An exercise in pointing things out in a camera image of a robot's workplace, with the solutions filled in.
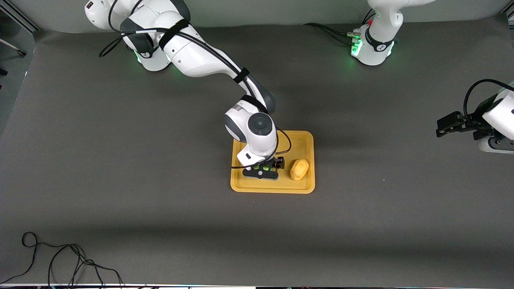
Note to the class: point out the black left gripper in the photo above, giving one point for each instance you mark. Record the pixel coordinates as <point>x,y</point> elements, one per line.
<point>477,121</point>

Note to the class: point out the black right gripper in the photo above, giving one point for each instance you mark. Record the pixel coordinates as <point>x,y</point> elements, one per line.
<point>276,163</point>

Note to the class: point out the yellow potato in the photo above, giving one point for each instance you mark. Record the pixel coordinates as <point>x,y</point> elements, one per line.
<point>299,169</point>

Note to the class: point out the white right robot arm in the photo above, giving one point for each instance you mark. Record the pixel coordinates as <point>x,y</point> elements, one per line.
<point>200,60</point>

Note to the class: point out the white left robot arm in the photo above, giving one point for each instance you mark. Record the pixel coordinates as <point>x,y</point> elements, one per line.
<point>381,24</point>

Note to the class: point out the yellow plastic tray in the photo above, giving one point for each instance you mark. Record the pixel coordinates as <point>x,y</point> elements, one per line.
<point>303,140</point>

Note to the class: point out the dark grey table mat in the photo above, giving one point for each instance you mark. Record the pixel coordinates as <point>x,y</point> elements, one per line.
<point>257,241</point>

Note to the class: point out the grey metal rod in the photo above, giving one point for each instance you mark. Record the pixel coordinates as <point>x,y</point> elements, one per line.
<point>16,49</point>

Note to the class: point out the aluminium frame profile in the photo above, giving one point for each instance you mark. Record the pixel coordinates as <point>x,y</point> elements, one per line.
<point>20,18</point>
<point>510,17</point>

